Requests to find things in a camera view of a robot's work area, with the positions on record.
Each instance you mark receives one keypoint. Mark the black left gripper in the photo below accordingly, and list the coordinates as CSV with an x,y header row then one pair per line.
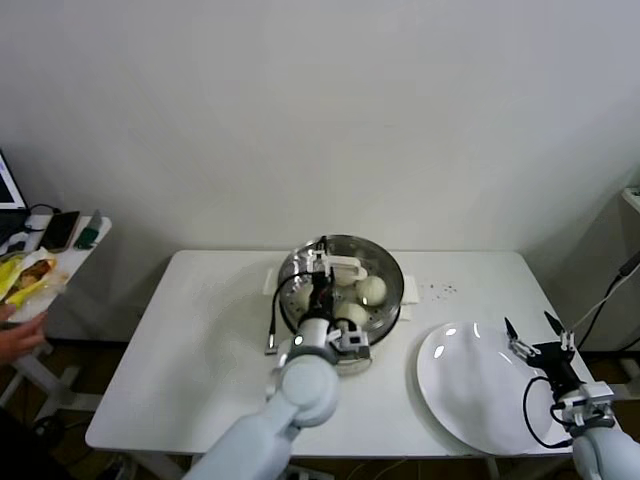
x,y
321,300

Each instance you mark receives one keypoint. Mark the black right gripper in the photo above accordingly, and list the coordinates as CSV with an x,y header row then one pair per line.
x,y
552,365

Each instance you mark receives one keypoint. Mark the white steamed baozi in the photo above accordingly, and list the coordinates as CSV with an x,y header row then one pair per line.
x,y
300,300
352,312
345,281
372,290

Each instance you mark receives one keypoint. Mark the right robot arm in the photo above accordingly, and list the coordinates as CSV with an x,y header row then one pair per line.
x,y
600,450

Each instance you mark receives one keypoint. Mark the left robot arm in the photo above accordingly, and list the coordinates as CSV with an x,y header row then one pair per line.
x,y
305,390

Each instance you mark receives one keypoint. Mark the perforated steel steamer basket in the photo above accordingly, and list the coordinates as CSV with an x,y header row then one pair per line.
x,y
387,327

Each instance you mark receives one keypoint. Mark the person's bare hand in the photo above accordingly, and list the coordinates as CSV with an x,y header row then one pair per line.
x,y
17,342

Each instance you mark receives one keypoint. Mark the large white plate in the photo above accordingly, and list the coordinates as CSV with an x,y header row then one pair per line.
x,y
475,390

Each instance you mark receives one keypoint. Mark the white electric cooker pot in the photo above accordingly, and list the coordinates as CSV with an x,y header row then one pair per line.
x,y
380,352

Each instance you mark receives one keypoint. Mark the dark crumbs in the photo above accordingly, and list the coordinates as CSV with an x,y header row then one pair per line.
x,y
445,286

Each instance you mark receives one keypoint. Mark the white power strip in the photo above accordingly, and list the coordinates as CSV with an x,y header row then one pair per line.
x,y
305,474

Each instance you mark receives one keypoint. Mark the white side table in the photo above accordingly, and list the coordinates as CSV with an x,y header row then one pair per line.
x,y
70,260

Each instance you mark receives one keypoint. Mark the smartphone with orange case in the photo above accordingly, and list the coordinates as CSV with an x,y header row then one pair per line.
x,y
60,231

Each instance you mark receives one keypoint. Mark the food in yellow wrapper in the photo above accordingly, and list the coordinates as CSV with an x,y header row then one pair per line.
x,y
25,280

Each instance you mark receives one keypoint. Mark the black laptop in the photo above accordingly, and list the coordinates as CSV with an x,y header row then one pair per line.
x,y
7,200

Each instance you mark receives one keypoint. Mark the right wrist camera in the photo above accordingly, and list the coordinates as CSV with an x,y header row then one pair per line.
x,y
597,395

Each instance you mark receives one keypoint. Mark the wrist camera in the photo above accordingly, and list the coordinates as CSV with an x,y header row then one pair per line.
x,y
597,395
355,340

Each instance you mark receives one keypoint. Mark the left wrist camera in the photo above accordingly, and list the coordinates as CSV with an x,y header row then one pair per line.
x,y
355,340

